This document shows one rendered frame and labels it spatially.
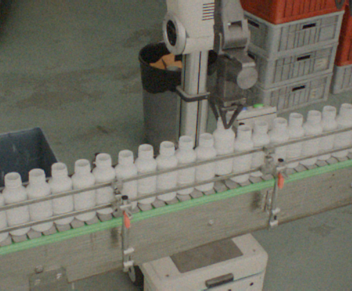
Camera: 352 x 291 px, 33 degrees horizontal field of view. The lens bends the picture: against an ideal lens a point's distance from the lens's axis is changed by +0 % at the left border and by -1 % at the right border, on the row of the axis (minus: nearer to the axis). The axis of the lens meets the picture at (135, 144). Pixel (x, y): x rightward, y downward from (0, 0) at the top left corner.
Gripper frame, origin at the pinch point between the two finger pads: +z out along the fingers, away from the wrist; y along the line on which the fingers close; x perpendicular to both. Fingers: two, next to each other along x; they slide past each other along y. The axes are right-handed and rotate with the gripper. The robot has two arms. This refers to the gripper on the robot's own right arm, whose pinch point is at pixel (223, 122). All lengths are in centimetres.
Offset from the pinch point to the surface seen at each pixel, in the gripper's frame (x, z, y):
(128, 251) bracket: -32.2, 25.6, 11.1
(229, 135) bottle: 0.5, 2.7, 2.4
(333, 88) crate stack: 204, 105, -188
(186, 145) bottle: -12.1, 3.2, 1.9
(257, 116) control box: 19.1, 7.7, -12.3
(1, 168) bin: -53, 35, -58
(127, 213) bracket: -33.3, 11.7, 13.3
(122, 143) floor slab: 38, 111, -181
